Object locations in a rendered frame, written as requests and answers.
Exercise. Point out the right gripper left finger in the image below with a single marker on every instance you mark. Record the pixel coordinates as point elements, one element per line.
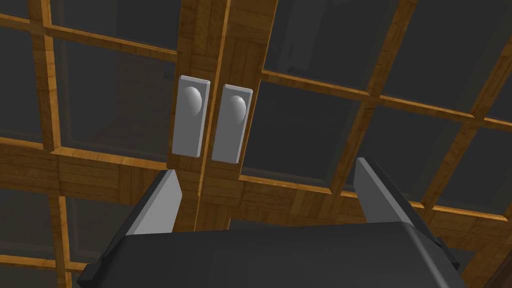
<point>160,208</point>

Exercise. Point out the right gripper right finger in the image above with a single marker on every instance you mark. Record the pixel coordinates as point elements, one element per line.
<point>380,196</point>

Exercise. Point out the wooden glazed door leaf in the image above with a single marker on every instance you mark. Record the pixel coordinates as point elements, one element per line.
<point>100,168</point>
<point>304,200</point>

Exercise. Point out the grey door knob with plate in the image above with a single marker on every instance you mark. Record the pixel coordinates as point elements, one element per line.
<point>232,124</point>
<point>190,116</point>

